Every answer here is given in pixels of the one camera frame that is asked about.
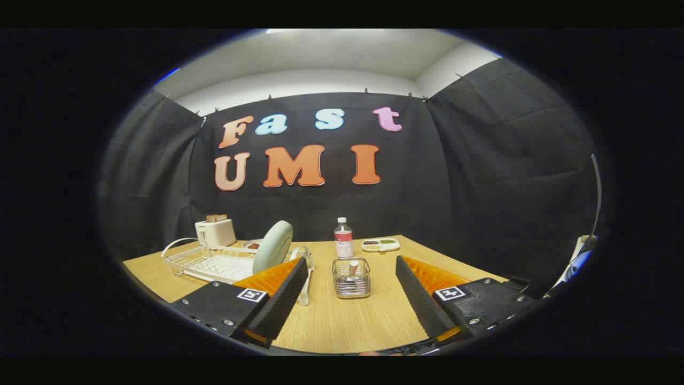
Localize clear bottle with red label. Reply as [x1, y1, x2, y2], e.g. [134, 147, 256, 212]
[335, 217, 354, 259]

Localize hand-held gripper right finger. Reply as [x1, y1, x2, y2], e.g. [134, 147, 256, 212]
[395, 255, 538, 345]

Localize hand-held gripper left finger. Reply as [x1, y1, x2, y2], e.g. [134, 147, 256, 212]
[170, 256, 310, 349]

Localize pale green plate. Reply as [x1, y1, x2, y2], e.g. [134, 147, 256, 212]
[252, 220, 294, 275]

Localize metal wire basket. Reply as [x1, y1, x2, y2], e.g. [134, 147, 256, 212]
[332, 258, 371, 299]

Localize white toaster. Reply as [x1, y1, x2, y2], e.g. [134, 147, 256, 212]
[195, 218, 237, 248]

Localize black backdrop cloth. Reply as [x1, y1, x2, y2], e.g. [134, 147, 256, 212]
[99, 58, 599, 297]

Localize white divided food tray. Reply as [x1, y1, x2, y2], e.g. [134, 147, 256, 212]
[362, 237, 401, 252]

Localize white wire dish rack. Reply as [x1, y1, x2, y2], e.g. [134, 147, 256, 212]
[161, 237, 315, 306]

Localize white and blue device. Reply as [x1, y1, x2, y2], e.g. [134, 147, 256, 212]
[553, 234, 597, 292]

